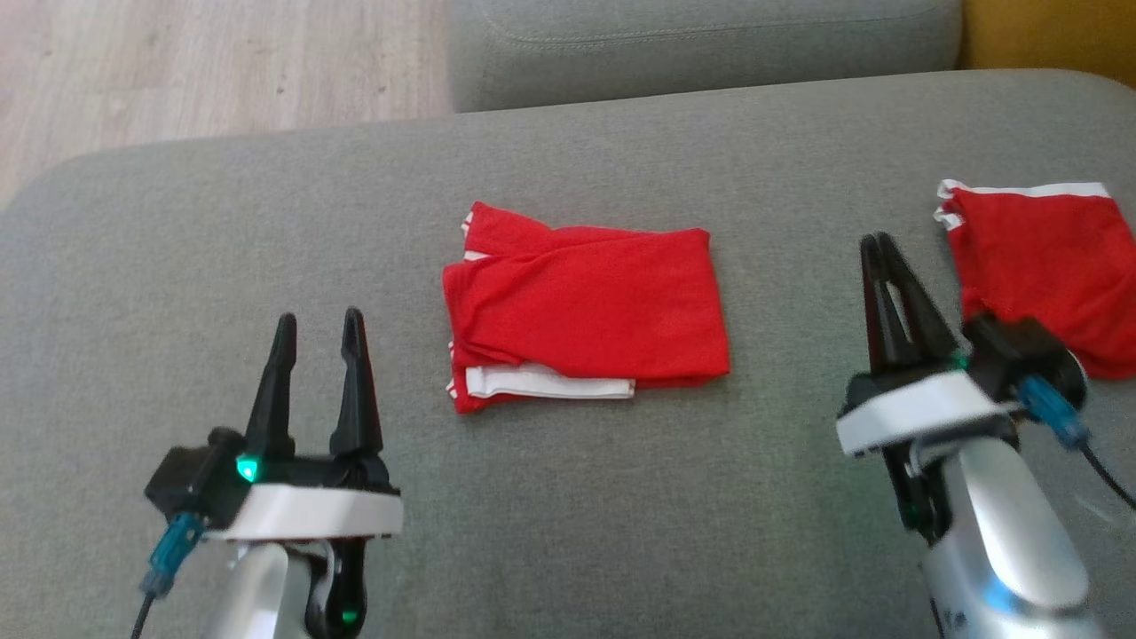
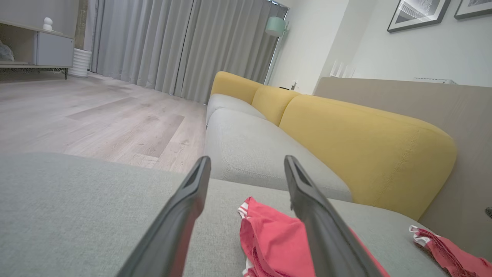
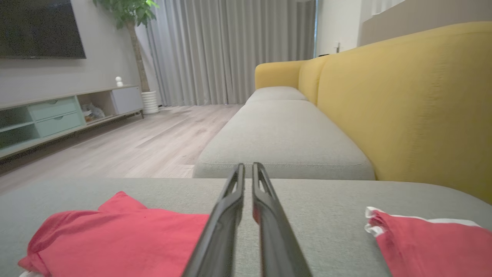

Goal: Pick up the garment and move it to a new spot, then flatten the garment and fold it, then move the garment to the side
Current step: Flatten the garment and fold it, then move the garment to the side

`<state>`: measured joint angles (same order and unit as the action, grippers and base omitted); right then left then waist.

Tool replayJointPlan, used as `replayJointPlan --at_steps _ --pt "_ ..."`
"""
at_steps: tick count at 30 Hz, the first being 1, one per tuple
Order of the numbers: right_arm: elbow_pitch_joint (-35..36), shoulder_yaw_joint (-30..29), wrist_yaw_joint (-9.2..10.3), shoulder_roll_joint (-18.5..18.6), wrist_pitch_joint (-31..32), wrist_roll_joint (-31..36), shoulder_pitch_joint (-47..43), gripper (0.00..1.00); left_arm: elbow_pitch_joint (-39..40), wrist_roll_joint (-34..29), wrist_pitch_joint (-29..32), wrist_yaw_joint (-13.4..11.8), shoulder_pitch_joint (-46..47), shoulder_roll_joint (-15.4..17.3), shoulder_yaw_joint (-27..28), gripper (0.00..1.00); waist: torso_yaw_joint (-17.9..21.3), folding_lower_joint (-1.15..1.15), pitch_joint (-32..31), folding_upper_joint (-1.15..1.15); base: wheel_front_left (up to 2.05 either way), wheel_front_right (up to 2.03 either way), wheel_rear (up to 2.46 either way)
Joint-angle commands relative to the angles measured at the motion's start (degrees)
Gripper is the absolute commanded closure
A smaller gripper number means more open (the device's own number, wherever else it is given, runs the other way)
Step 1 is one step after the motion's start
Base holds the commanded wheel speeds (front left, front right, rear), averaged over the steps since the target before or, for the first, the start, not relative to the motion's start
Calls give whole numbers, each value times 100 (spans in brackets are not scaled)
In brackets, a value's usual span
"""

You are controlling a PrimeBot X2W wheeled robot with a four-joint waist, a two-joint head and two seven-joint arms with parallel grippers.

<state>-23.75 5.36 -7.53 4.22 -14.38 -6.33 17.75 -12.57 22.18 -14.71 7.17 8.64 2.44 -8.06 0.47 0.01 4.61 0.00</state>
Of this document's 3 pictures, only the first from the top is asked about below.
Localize grey sofa seat cushion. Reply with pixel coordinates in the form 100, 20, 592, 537
0, 69, 1136, 639

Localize left cable with teal connector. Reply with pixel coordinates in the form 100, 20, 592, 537
131, 510, 207, 639

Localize grey sofa side cushion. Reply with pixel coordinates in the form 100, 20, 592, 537
446, 0, 964, 114

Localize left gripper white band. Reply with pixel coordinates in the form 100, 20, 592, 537
204, 306, 405, 639

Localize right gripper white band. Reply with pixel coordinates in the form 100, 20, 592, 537
836, 233, 1022, 542

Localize red shorts with white trim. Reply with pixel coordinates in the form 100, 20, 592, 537
934, 179, 1136, 383

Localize red Bulls basketball jersey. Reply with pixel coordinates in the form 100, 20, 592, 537
441, 201, 731, 415

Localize mustard yellow rug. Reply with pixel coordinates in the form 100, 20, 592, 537
961, 0, 1136, 90

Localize right cable with teal connector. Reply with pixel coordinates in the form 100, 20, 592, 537
1016, 375, 1136, 511

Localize cable with teal connector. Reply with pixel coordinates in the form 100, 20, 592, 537
131, 510, 207, 639
1016, 375, 1136, 511

